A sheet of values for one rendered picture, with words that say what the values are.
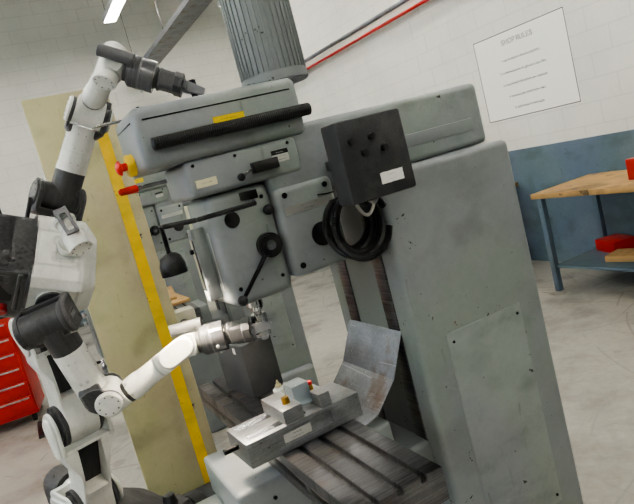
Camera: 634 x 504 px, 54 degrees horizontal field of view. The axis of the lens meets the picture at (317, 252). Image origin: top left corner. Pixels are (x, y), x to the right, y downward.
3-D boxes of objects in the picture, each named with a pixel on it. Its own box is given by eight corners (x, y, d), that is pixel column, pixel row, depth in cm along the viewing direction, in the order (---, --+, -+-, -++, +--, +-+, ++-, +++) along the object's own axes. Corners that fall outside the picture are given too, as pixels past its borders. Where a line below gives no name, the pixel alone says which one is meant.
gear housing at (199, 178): (192, 200, 163) (181, 162, 161) (171, 204, 185) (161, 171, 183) (304, 169, 177) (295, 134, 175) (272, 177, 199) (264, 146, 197)
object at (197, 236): (210, 301, 176) (189, 230, 173) (206, 300, 180) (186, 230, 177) (223, 297, 178) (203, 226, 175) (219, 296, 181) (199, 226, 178)
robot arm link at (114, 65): (134, 100, 174) (92, 88, 171) (144, 69, 178) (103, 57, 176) (134, 77, 163) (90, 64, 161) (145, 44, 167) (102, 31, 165)
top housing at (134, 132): (146, 171, 157) (126, 107, 154) (129, 180, 180) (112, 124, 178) (309, 131, 176) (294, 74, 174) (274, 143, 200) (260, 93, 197)
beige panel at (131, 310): (153, 530, 327) (9, 95, 293) (139, 501, 363) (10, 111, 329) (243, 486, 348) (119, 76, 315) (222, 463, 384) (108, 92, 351)
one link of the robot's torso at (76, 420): (51, 448, 212) (2, 320, 209) (98, 424, 224) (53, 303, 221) (67, 452, 201) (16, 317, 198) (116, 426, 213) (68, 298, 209)
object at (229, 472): (249, 538, 166) (237, 498, 165) (212, 490, 198) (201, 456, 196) (400, 458, 187) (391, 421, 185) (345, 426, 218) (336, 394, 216)
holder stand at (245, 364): (254, 399, 210) (238, 343, 208) (227, 388, 229) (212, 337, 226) (284, 384, 217) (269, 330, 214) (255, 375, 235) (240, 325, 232)
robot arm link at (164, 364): (198, 349, 178) (161, 379, 178) (202, 345, 187) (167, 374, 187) (183, 332, 178) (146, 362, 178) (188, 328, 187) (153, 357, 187)
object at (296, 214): (297, 278, 176) (272, 189, 173) (265, 274, 198) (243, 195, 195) (353, 258, 184) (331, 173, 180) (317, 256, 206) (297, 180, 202)
